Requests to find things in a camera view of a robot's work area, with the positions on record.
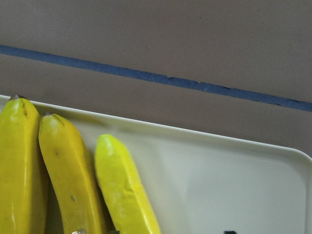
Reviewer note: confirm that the yellow banana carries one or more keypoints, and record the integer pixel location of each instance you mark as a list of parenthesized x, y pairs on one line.
[(122, 189), (70, 168), (24, 182)]

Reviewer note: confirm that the white bear tray plate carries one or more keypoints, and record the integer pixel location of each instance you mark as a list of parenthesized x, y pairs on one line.
[(200, 183)]

